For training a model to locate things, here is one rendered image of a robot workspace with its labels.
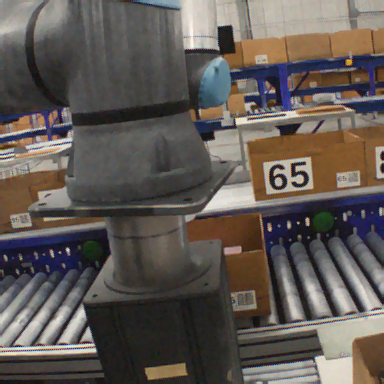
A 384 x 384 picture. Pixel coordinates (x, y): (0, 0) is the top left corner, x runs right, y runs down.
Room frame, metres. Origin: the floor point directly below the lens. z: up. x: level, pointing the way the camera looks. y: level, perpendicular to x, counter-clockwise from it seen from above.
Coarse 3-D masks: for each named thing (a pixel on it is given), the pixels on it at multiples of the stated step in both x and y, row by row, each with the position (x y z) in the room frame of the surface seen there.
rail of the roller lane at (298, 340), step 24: (240, 336) 0.90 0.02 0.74; (264, 336) 0.89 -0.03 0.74; (288, 336) 0.89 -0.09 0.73; (312, 336) 0.89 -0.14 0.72; (0, 360) 0.92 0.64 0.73; (24, 360) 0.92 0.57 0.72; (48, 360) 0.92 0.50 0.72; (72, 360) 0.91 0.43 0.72; (96, 360) 0.90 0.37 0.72; (264, 360) 0.89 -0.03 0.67
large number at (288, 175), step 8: (288, 160) 1.48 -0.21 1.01; (296, 160) 1.48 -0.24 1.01; (304, 160) 1.48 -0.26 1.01; (264, 168) 1.48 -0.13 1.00; (272, 168) 1.48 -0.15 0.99; (280, 168) 1.48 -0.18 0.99; (288, 168) 1.48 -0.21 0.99; (296, 168) 1.48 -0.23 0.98; (304, 168) 1.48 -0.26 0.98; (272, 176) 1.48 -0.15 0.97; (280, 176) 1.48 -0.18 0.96; (288, 176) 1.48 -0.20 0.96; (296, 176) 1.48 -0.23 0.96; (304, 176) 1.48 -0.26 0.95; (272, 184) 1.48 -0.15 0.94; (280, 184) 1.48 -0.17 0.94; (288, 184) 1.48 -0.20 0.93; (296, 184) 1.48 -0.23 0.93; (304, 184) 1.48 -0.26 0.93; (312, 184) 1.48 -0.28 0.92; (272, 192) 1.48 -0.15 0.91; (280, 192) 1.48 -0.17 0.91
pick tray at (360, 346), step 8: (368, 336) 0.67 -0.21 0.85; (376, 336) 0.67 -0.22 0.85; (352, 344) 0.66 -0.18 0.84; (360, 344) 0.67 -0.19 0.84; (368, 344) 0.67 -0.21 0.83; (376, 344) 0.67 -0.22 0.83; (360, 352) 0.67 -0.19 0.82; (368, 352) 0.67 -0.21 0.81; (376, 352) 0.67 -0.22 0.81; (352, 360) 0.66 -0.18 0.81; (360, 360) 0.61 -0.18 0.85; (368, 360) 0.67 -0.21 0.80; (376, 360) 0.67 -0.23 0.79; (360, 368) 0.61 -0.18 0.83; (368, 368) 0.67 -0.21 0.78; (376, 368) 0.67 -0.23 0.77; (360, 376) 0.61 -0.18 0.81; (368, 376) 0.56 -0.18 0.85; (376, 376) 0.66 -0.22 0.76
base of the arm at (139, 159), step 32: (96, 128) 0.51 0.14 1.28; (128, 128) 0.50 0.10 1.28; (160, 128) 0.51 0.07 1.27; (192, 128) 0.56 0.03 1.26; (96, 160) 0.50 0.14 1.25; (128, 160) 0.49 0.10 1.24; (160, 160) 0.51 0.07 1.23; (192, 160) 0.52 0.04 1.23; (96, 192) 0.49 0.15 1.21; (128, 192) 0.48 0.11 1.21; (160, 192) 0.49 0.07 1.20
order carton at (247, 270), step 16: (192, 224) 1.27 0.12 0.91; (208, 224) 1.27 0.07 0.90; (224, 224) 1.27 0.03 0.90; (240, 224) 1.26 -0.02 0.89; (256, 224) 1.26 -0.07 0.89; (192, 240) 1.27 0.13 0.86; (208, 240) 1.27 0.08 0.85; (224, 240) 1.27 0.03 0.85; (240, 240) 1.26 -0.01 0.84; (256, 240) 1.26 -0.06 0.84; (240, 256) 0.97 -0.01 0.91; (256, 256) 0.97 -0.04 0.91; (240, 272) 0.98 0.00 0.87; (256, 272) 0.97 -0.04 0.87; (240, 288) 0.98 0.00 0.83; (256, 288) 0.97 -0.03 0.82; (256, 304) 0.97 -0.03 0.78
